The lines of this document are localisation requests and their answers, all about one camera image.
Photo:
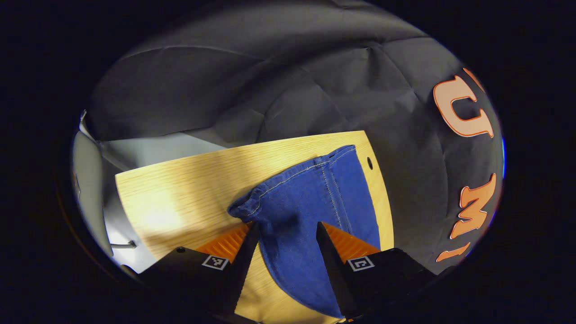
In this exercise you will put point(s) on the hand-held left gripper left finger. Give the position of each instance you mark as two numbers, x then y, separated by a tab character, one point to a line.
243	265

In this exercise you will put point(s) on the blue jeans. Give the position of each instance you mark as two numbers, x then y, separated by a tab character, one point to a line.
306	202

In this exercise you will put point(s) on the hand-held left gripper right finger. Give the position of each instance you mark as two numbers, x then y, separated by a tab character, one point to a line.
333	270

